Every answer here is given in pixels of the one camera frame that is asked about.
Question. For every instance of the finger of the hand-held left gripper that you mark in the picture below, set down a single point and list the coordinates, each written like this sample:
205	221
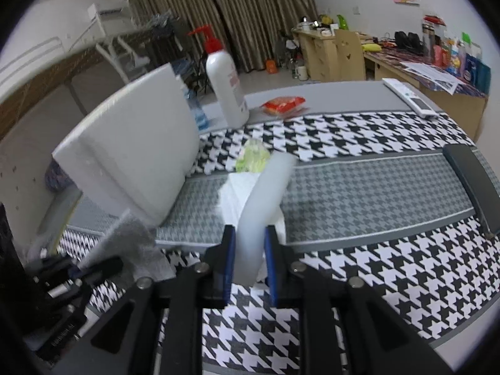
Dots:
101	268

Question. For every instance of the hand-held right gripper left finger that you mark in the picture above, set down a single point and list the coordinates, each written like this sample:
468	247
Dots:
229	265

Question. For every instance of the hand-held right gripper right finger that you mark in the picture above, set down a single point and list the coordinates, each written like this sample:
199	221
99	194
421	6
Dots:
271	265

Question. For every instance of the grey sock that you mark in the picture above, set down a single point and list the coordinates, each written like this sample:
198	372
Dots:
125	238

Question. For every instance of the white foam strip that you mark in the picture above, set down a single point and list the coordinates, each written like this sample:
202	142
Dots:
261	203

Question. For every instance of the green plastic bag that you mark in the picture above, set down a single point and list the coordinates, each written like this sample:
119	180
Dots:
254	156

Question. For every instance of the white foam box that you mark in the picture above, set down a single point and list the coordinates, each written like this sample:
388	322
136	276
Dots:
129	144

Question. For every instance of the blue quilt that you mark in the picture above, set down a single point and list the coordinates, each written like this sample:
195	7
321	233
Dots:
58	177

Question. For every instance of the orange snack packet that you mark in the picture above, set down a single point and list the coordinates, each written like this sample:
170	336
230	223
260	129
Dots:
283	106

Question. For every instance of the white pump bottle red cap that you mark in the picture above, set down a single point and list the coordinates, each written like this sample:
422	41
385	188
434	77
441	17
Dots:
228	86

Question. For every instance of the white metal bunk bed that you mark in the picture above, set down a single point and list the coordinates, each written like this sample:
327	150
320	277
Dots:
39	86

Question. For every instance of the white jug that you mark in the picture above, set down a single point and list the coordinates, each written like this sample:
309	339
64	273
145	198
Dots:
301	72

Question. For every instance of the orange floor container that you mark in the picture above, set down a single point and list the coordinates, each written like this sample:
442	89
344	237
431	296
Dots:
272	66

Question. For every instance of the white bunk bed ladder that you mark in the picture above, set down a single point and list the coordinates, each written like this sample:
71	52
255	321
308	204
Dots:
121	54

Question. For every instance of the light wooden desk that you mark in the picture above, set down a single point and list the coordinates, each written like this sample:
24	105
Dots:
316	54
449	109

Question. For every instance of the black chair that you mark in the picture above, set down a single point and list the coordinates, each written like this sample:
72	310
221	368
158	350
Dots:
287	49

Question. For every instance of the black phone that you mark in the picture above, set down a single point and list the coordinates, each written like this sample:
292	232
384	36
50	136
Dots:
474	187

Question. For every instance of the white remote control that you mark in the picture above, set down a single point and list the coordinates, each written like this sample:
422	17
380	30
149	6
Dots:
410	97

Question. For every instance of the wooden chair with smile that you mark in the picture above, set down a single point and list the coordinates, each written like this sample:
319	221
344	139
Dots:
349	58

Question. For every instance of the yellow object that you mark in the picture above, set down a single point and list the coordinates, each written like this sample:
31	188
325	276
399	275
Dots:
371	47

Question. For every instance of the metal kettle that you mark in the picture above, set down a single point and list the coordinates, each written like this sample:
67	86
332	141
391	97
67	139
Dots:
305	24

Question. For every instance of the printed papers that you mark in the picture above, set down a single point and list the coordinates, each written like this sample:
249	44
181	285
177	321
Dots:
429	76

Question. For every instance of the brown curtain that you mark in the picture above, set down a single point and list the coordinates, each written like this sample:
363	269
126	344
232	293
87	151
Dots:
281	15
230	7

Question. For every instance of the green spray bottle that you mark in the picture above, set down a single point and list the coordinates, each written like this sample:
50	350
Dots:
343	22

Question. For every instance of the white air conditioner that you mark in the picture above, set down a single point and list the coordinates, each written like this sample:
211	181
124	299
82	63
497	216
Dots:
111	11

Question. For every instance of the black bag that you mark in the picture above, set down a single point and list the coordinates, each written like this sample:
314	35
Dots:
408	42

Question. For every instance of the blue boxes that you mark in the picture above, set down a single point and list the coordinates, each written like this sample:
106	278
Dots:
478	74

